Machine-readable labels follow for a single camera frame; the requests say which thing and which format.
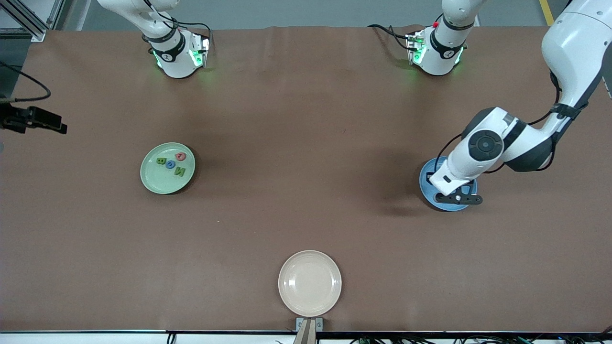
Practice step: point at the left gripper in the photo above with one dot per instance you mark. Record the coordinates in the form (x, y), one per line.
(428, 176)

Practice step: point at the light green plate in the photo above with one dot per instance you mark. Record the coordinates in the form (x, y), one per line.
(155, 179)

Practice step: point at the brown table cover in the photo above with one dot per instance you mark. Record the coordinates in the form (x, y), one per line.
(306, 95)

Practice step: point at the green letter N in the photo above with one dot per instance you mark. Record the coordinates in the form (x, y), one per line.
(180, 171)

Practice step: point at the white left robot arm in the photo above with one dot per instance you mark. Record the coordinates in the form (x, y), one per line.
(573, 48)

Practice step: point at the blue plate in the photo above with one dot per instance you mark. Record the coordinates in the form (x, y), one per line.
(424, 188)

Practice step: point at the beige plate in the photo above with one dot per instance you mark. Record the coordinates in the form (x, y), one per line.
(310, 284)

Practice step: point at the aluminium frame profile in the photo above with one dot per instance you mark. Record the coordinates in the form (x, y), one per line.
(19, 33)

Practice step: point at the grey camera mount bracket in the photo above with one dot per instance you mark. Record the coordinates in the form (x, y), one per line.
(309, 325)

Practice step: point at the red letter A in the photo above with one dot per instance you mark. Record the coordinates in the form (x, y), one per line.
(177, 156)

